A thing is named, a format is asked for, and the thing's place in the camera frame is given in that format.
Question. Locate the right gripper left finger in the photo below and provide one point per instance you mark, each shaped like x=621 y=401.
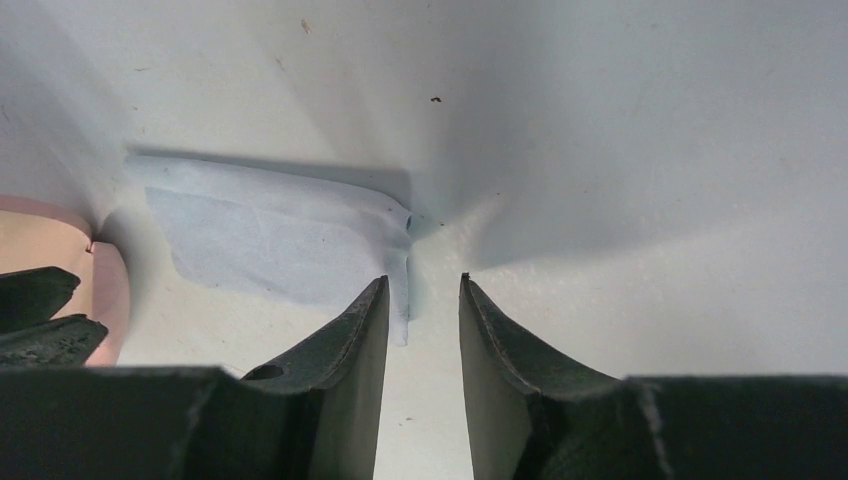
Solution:
x=310 y=413

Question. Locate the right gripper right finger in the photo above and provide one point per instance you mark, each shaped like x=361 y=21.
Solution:
x=535 y=413

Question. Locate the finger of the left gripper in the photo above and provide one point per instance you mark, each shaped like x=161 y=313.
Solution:
x=32 y=297
x=65 y=342

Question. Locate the pink glasses case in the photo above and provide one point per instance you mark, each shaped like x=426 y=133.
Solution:
x=39 y=234

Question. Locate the blue cleaning cloth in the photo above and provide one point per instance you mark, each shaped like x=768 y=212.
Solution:
x=290 y=238

